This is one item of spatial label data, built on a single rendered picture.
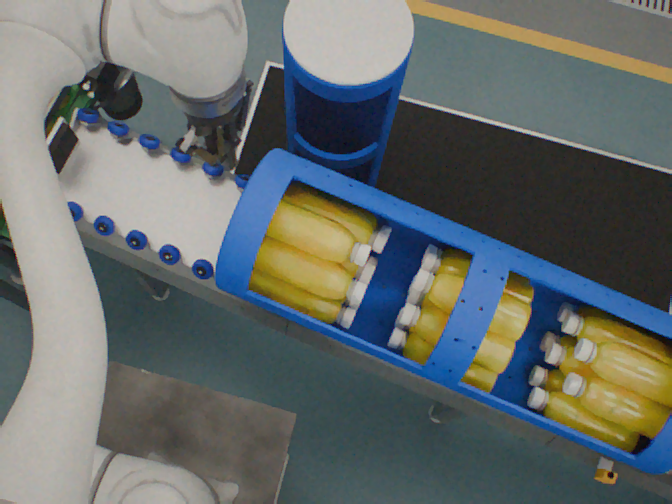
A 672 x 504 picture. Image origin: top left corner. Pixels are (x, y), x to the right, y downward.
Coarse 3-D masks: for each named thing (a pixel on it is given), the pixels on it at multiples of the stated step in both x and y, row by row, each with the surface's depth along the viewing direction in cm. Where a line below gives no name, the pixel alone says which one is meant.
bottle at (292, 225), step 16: (288, 208) 132; (272, 224) 132; (288, 224) 131; (304, 224) 131; (320, 224) 132; (336, 224) 133; (288, 240) 133; (304, 240) 132; (320, 240) 131; (336, 240) 131; (352, 240) 132; (320, 256) 133; (336, 256) 132; (352, 256) 133
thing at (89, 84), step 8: (104, 64) 159; (112, 64) 162; (88, 72) 158; (96, 72) 158; (104, 72) 160; (112, 72) 164; (88, 80) 159; (96, 80) 158; (104, 80) 162; (112, 80) 165; (88, 88) 160; (96, 88) 162; (104, 88) 163; (88, 96) 163; (104, 96) 165
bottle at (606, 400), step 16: (592, 384) 132; (608, 384) 132; (592, 400) 131; (608, 400) 131; (624, 400) 131; (640, 400) 131; (608, 416) 132; (624, 416) 131; (640, 416) 130; (656, 416) 130; (640, 432) 132; (656, 432) 131
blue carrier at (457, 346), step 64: (256, 192) 128; (384, 192) 138; (384, 256) 153; (512, 256) 131; (384, 320) 151; (448, 320) 126; (640, 320) 128; (448, 384) 133; (512, 384) 148; (640, 448) 142
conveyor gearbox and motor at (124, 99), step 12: (120, 72) 184; (132, 72) 188; (120, 84) 186; (132, 84) 194; (120, 96) 194; (132, 96) 199; (96, 108) 214; (108, 108) 199; (120, 108) 198; (132, 108) 202
